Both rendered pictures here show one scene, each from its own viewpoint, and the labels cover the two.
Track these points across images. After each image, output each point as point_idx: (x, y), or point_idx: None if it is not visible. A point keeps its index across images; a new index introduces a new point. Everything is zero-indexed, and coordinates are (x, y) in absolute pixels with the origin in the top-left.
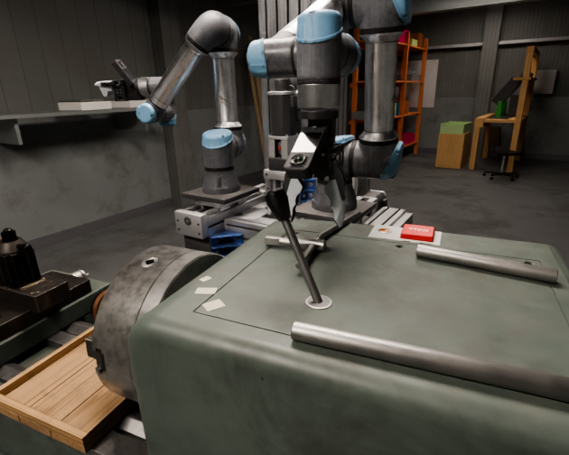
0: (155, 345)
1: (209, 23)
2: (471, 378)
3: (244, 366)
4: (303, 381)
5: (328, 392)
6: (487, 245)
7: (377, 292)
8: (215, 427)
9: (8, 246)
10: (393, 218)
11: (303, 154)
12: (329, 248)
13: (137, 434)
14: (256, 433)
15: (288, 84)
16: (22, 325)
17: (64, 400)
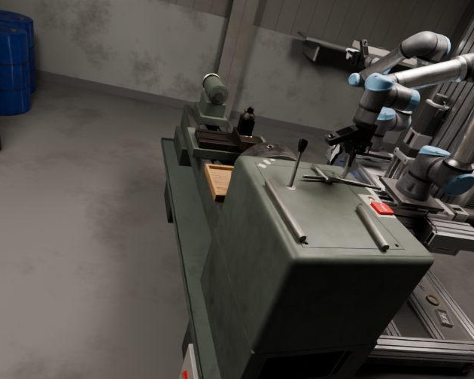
0: (238, 165)
1: (417, 40)
2: (286, 219)
3: (249, 182)
4: (255, 193)
5: (257, 199)
6: (401, 233)
7: (313, 200)
8: (237, 200)
9: (247, 114)
10: (455, 230)
11: (335, 134)
12: (331, 184)
13: None
14: (242, 207)
15: (442, 101)
16: (232, 150)
17: (222, 183)
